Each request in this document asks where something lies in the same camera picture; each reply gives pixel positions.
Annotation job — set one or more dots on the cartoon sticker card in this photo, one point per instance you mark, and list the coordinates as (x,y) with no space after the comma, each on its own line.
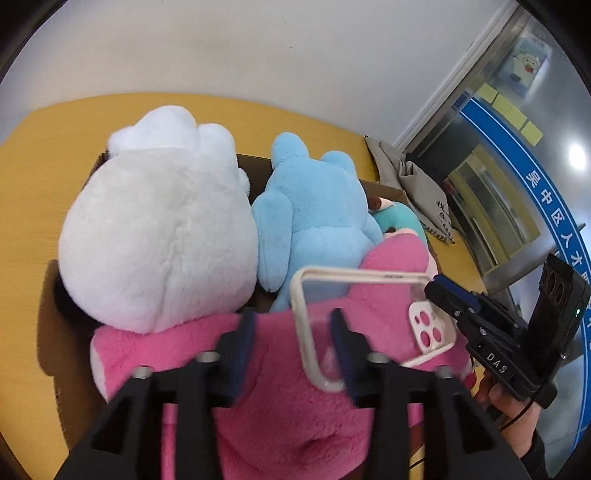
(522,64)

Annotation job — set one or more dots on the clear phone case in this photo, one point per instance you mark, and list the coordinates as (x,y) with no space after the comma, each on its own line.
(390,307)

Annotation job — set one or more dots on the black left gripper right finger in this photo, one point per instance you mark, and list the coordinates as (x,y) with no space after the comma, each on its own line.
(432,410)

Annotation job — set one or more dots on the brown cardboard box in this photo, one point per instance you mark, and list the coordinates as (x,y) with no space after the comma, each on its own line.
(64,331)

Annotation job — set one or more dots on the blue sign band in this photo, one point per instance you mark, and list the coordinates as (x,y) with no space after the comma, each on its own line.
(514,209)

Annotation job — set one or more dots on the magenta pink plush bear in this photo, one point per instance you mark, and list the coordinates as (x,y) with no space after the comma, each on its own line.
(282,427)

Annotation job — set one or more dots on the teal and pink plush toy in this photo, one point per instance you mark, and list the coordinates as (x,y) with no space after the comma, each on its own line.
(406,240)

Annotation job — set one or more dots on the person's right hand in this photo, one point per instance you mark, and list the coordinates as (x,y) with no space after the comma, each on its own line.
(523,416)

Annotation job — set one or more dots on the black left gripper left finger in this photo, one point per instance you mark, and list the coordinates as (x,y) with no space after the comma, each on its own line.
(125,440)

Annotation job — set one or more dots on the light blue plush toy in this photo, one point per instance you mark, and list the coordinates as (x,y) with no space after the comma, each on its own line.
(311,213)

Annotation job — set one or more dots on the white plush toy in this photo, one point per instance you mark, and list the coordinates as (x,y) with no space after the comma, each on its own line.
(162,232)

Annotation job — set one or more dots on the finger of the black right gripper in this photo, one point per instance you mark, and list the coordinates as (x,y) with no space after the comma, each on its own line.
(451,288)
(458,310)

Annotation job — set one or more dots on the yellow sticky notes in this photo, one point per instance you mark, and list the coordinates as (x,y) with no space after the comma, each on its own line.
(502,105)

